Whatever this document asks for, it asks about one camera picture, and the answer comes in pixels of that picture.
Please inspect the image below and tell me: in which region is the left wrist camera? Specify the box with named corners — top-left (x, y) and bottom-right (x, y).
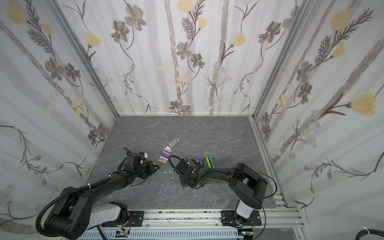
top-left (127, 152), bottom-right (148, 165)

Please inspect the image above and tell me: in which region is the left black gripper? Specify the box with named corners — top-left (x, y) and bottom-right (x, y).
top-left (133, 160), bottom-right (160, 178)

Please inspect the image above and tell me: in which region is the yellow highlighter marker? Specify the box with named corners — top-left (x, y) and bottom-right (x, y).
top-left (206, 157), bottom-right (211, 168)

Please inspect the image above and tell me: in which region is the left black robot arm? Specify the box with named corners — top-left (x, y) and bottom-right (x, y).
top-left (35, 151), bottom-right (160, 240)

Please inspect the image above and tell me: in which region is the black corrugated cable hose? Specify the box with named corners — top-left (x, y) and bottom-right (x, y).
top-left (35, 176), bottom-right (112, 238)

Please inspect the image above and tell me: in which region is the black cable coil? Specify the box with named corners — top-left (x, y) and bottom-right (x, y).
top-left (355, 228), bottom-right (384, 240)

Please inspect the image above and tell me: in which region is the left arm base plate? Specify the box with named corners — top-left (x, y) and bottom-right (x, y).
top-left (109, 211), bottom-right (144, 228)

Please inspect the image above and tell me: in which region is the white perforated cable duct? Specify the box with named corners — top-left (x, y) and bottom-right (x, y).
top-left (77, 229), bottom-right (244, 240)

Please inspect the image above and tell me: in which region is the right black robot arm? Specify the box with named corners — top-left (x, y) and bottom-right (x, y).
top-left (170, 160), bottom-right (268, 220)

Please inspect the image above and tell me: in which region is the aluminium mounting rail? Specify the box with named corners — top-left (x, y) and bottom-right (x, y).
top-left (89, 207), bottom-right (305, 230)

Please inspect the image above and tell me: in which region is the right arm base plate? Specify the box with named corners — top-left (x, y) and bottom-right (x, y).
top-left (221, 210), bottom-right (262, 228)

